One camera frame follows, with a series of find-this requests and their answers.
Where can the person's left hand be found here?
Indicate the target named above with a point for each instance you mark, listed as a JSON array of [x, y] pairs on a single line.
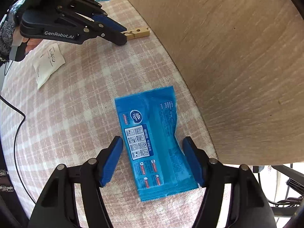
[[33, 44]]

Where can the pink plaid tablecloth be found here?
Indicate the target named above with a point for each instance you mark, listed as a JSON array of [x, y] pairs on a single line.
[[71, 114]]

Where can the wooden clothespin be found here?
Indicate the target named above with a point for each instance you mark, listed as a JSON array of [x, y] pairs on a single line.
[[140, 32]]

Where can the blue wet wipes packet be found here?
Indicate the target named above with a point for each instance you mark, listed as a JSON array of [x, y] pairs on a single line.
[[154, 135]]

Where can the large wooden board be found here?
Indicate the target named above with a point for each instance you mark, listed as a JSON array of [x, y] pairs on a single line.
[[225, 64]]

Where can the dark printed clothing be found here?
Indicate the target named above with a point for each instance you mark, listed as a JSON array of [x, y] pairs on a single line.
[[6, 187]]

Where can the white paper packet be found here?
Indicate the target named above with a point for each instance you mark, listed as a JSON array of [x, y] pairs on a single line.
[[47, 64]]

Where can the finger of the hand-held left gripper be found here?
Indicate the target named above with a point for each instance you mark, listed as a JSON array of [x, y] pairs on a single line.
[[114, 36], [106, 21]]

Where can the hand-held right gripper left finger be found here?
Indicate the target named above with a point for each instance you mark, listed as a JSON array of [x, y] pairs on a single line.
[[111, 163]]

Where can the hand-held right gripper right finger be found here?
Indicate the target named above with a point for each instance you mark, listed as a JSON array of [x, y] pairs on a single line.
[[192, 161]]

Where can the black metal stand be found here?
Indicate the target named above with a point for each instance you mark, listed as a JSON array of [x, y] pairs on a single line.
[[289, 172]]

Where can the small black adapter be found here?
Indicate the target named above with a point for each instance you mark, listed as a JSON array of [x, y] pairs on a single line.
[[257, 169]]

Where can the person's left forearm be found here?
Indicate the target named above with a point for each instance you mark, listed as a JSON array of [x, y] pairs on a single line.
[[6, 38]]

